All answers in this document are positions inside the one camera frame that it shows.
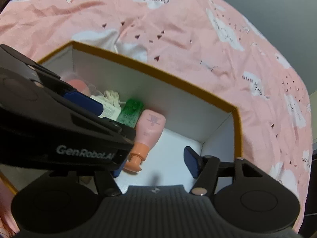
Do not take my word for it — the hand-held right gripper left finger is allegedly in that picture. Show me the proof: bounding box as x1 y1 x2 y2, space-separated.
50 161 127 197

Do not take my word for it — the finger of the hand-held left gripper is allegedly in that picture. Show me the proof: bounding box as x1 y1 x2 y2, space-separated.
0 45 103 117
71 113 136 144

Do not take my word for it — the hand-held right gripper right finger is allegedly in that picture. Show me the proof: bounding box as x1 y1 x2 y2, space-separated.
184 146 273 196

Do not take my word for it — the pink round sponge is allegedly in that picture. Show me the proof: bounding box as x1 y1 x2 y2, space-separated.
65 79 92 98

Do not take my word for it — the white carton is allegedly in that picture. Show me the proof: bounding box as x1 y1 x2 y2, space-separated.
99 103 122 121

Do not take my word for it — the green small bottle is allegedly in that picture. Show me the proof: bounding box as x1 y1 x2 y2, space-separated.
117 99 144 129

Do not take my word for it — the white drawstring pouch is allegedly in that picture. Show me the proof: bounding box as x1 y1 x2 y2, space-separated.
103 90 122 105

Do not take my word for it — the pink pump bottle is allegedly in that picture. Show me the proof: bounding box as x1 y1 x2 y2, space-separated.
124 109 166 173

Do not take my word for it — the orange cardboard box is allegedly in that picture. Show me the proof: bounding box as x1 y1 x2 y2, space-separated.
0 40 244 196

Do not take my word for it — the pink printed blanket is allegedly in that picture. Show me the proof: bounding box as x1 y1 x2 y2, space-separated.
0 0 312 238

